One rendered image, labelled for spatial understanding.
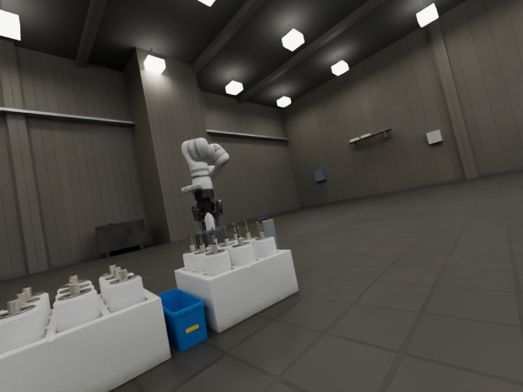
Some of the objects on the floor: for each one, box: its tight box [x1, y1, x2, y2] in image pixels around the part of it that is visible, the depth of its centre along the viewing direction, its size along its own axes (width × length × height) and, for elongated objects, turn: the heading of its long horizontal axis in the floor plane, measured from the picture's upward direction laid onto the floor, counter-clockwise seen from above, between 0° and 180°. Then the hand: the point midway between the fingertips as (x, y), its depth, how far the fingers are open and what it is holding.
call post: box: [256, 219, 279, 250], centre depth 132 cm, size 7×7×31 cm
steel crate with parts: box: [95, 219, 148, 257], centre depth 599 cm, size 115×100×78 cm
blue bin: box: [157, 289, 208, 352], centre depth 88 cm, size 30×11×12 cm, turn 142°
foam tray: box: [174, 250, 299, 333], centre depth 108 cm, size 39×39×18 cm
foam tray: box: [0, 289, 171, 392], centre depth 74 cm, size 39×39×18 cm
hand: (210, 226), depth 92 cm, fingers open, 6 cm apart
